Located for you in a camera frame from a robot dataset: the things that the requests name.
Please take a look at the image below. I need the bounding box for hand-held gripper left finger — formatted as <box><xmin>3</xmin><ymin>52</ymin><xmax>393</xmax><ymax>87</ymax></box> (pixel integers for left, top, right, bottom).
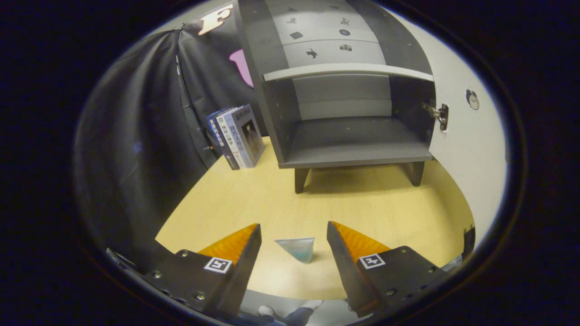
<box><xmin>141</xmin><ymin>223</ymin><xmax>262</xmax><ymax>317</ymax></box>

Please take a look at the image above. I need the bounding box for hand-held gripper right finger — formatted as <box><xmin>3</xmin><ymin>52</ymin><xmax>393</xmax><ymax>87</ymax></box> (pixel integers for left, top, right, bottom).
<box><xmin>326</xmin><ymin>221</ymin><xmax>447</xmax><ymax>318</ymax></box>

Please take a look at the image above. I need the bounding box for blue and white tube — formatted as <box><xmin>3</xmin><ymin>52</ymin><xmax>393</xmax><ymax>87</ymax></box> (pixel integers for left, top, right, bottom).
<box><xmin>275</xmin><ymin>237</ymin><xmax>315</xmax><ymax>264</ymax></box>

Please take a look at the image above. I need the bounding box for person's leg in jeans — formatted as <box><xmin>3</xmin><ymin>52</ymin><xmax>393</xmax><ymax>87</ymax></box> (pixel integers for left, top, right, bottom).
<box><xmin>272</xmin><ymin>307</ymin><xmax>315</xmax><ymax>326</ymax></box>

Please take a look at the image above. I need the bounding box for grey cabinet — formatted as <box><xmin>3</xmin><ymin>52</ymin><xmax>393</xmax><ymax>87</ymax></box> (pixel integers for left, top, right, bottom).
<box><xmin>233</xmin><ymin>0</ymin><xmax>438</xmax><ymax>194</ymax></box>

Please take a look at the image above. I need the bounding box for white spine book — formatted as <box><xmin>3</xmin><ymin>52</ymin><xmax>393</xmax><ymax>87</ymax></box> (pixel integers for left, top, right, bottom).
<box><xmin>215</xmin><ymin>108</ymin><xmax>254</xmax><ymax>169</ymax></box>

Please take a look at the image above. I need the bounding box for grey cover book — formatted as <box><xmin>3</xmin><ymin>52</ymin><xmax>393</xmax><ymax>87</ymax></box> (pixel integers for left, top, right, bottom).
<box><xmin>224</xmin><ymin>104</ymin><xmax>266</xmax><ymax>168</ymax></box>

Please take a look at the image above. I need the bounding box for black backdrop cloth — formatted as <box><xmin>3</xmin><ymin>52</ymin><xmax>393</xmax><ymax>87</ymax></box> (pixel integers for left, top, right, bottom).
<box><xmin>75</xmin><ymin>2</ymin><xmax>268</xmax><ymax>272</ymax></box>

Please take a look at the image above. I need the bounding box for metal door hinge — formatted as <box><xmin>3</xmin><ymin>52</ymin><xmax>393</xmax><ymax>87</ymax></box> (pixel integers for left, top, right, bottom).
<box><xmin>422</xmin><ymin>102</ymin><xmax>449</xmax><ymax>132</ymax></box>

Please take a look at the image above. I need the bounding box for white cabinet shelf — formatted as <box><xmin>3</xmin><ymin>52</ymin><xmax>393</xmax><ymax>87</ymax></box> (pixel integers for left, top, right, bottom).
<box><xmin>263</xmin><ymin>62</ymin><xmax>434</xmax><ymax>83</ymax></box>

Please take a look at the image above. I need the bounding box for thin black cable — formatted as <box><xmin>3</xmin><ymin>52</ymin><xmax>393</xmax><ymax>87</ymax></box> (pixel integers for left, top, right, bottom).
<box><xmin>174</xmin><ymin>54</ymin><xmax>213</xmax><ymax>152</ymax></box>

